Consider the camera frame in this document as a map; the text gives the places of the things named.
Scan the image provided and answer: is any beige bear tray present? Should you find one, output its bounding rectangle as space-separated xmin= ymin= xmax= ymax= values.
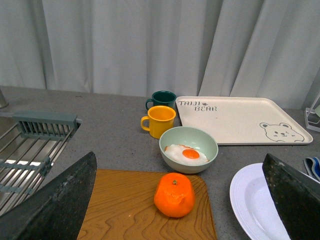
xmin=175 ymin=96 xmax=313 ymax=146

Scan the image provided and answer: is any light green bowl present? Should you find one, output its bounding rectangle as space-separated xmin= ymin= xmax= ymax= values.
xmin=159 ymin=126 xmax=219 ymax=174

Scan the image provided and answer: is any dark green mug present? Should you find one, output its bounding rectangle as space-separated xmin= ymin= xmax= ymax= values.
xmin=145 ymin=90 xmax=177 ymax=110

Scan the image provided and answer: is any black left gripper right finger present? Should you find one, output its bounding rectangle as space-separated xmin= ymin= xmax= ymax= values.
xmin=262 ymin=153 xmax=320 ymax=240

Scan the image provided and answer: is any white round plate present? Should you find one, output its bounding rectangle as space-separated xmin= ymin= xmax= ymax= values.
xmin=229 ymin=162 xmax=313 ymax=240

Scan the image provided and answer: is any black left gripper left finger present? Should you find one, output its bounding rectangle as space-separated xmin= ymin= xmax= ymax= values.
xmin=0 ymin=152 xmax=97 ymax=240

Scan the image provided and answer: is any grey blue folded cloth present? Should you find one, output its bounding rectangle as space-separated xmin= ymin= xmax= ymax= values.
xmin=303 ymin=157 xmax=320 ymax=182

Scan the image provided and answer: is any yellow mug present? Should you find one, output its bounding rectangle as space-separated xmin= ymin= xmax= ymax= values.
xmin=140 ymin=105 xmax=177 ymax=139

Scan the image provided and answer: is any white curtain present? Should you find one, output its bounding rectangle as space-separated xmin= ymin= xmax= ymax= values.
xmin=0 ymin=0 xmax=320 ymax=109

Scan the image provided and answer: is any fake fried egg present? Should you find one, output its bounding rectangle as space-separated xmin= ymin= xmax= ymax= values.
xmin=164 ymin=144 xmax=209 ymax=165

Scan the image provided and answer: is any grey sink drying rack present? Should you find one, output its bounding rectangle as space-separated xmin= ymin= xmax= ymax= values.
xmin=0 ymin=110 xmax=82 ymax=214

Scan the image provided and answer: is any orange mandarin fruit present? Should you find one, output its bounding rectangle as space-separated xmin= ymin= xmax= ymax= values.
xmin=153 ymin=172 xmax=196 ymax=218

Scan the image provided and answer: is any white cup holder rack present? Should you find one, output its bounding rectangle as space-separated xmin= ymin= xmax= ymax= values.
xmin=304 ymin=93 xmax=320 ymax=133

